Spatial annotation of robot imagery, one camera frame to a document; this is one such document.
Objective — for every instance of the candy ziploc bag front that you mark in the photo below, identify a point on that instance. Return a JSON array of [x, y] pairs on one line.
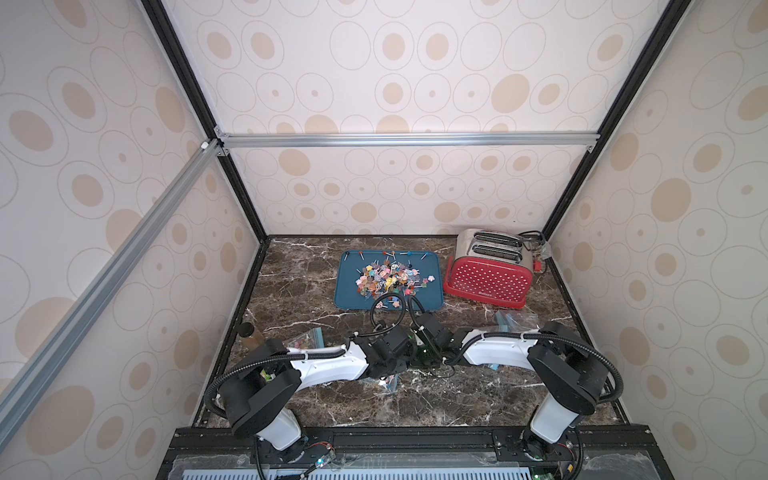
[[389, 383]]

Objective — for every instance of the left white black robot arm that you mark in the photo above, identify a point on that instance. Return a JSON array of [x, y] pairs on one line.
[[254, 394]]

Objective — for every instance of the red silver toaster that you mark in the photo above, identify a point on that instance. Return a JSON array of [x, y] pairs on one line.
[[491, 267]]

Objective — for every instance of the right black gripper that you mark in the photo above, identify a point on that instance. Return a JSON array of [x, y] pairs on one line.
[[429, 346]]

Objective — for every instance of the poured candy pile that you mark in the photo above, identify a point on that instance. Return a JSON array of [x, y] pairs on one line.
[[393, 281]]

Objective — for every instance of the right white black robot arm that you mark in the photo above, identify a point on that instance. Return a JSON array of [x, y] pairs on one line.
[[577, 376]]

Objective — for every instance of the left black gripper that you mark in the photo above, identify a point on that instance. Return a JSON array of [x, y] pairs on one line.
[[403, 363]]

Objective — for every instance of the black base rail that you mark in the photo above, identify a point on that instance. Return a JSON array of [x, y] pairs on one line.
[[590, 452]]

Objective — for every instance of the horizontal aluminium frame bar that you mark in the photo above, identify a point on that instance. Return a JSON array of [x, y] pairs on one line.
[[428, 139]]

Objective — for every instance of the brown spice jar black cap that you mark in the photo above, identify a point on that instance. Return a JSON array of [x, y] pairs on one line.
[[250, 336]]

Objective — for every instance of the teal plastic tray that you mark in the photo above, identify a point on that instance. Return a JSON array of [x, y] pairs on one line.
[[387, 280]]

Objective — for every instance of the left slanted aluminium frame bar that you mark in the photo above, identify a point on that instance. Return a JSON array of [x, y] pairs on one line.
[[39, 372]]

